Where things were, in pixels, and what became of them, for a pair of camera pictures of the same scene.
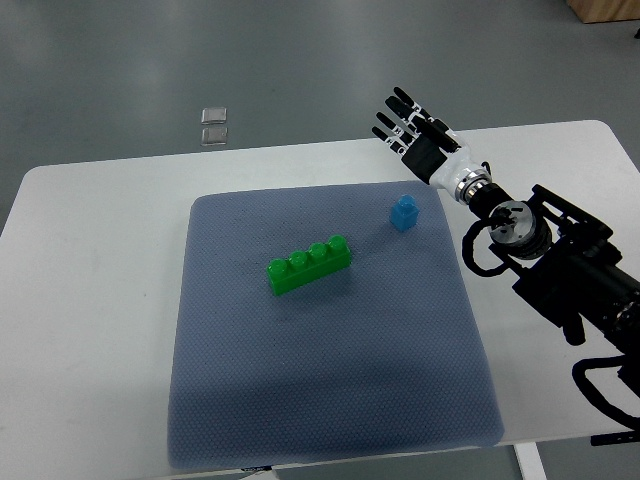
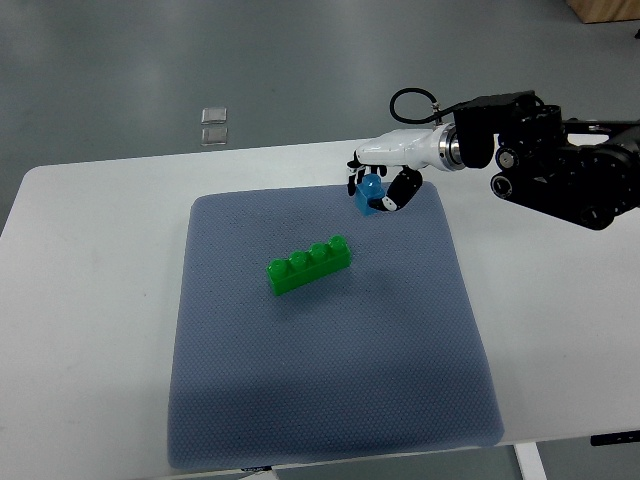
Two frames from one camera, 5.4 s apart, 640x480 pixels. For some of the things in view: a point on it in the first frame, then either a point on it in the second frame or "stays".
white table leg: [529, 461] stays
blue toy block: [405, 212] → [370, 188]
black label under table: [268, 467] stays
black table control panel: [616, 438] stays
